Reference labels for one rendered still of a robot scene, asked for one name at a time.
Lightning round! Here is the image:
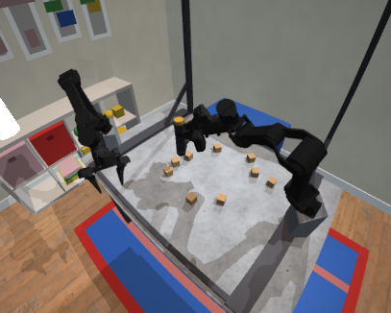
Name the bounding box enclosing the small tan block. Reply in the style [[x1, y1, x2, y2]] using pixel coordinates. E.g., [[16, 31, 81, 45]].
[[246, 154, 256, 163], [216, 193, 227, 205], [213, 143, 222, 153], [251, 167, 259, 178], [183, 151, 193, 161], [163, 166, 173, 178], [266, 177, 277, 188], [171, 156, 180, 167], [185, 192, 197, 205]]

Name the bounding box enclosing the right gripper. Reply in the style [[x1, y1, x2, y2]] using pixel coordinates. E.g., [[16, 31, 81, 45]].
[[78, 146, 131, 194]]

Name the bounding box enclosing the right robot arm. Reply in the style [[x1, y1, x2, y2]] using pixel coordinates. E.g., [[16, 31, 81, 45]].
[[58, 69, 121, 167]]

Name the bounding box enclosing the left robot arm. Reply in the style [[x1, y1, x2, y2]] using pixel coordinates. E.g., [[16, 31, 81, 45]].
[[193, 99, 328, 219]]

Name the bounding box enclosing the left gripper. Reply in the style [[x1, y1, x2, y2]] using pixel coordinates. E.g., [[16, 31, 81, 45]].
[[177, 114, 223, 153]]

